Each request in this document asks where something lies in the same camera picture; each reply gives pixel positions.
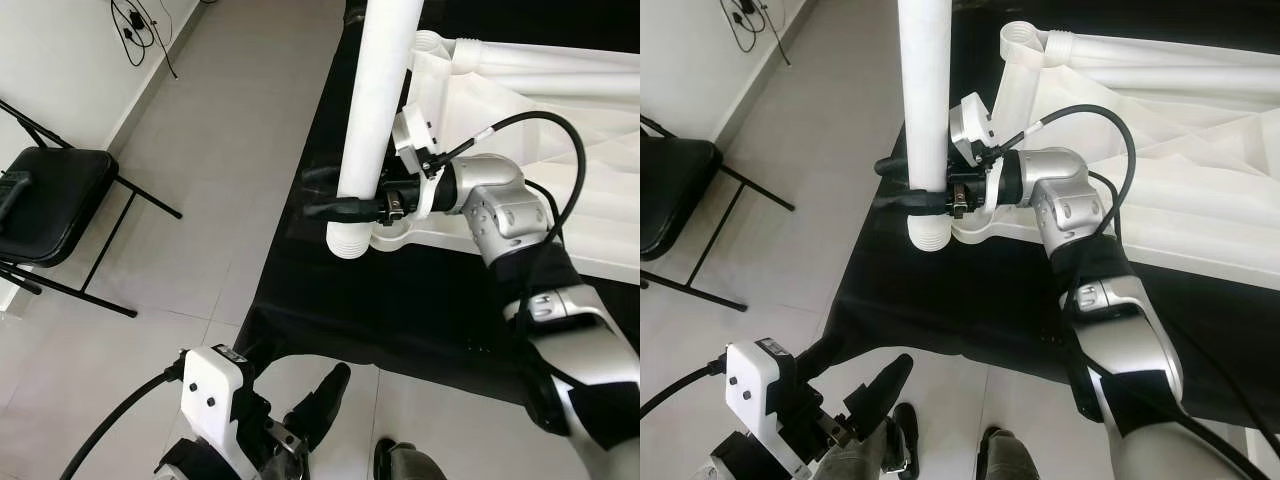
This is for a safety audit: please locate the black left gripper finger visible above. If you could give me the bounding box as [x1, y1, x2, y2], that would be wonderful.
[243, 334, 287, 394]
[843, 352, 914, 441]
[796, 331, 870, 394]
[285, 362, 353, 451]

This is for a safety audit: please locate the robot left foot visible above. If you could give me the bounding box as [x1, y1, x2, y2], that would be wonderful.
[840, 400, 921, 480]

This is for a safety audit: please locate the black floor mat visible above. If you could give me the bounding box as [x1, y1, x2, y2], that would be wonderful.
[805, 0, 1280, 431]
[235, 0, 641, 411]

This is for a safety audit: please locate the white plastic table top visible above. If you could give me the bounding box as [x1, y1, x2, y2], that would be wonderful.
[950, 18, 1280, 293]
[370, 28, 641, 286]

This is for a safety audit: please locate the black folding chair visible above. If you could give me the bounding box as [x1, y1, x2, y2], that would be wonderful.
[0, 95, 186, 321]
[640, 115, 796, 316]

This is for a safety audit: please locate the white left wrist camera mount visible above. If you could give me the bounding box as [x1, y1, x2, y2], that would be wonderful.
[725, 340, 796, 471]
[182, 345, 249, 476]

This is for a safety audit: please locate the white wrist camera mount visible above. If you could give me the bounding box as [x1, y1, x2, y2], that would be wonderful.
[947, 90, 1004, 213]
[182, 345, 249, 476]
[725, 340, 796, 471]
[392, 104, 447, 218]

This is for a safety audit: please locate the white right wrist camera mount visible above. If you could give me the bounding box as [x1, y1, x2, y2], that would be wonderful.
[947, 90, 1004, 213]
[392, 104, 447, 218]

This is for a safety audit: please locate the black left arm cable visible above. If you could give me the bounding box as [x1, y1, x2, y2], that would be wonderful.
[60, 365, 186, 480]
[640, 362, 729, 421]

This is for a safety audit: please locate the black wall power cable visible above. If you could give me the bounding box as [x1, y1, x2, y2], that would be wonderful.
[720, 0, 793, 69]
[108, 0, 181, 81]

